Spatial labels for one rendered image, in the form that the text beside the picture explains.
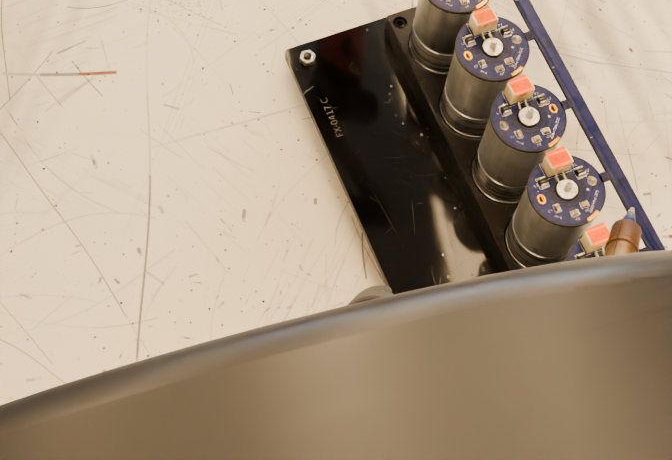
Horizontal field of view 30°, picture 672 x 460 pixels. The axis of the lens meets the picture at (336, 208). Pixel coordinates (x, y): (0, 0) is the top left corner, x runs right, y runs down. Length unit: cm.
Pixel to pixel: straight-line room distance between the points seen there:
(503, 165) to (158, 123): 13
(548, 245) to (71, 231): 17
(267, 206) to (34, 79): 10
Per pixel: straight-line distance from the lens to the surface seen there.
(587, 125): 42
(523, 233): 42
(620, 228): 34
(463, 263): 44
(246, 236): 46
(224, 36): 49
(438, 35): 45
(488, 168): 43
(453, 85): 44
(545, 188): 40
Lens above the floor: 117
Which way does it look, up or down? 66 degrees down
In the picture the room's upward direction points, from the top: 7 degrees clockwise
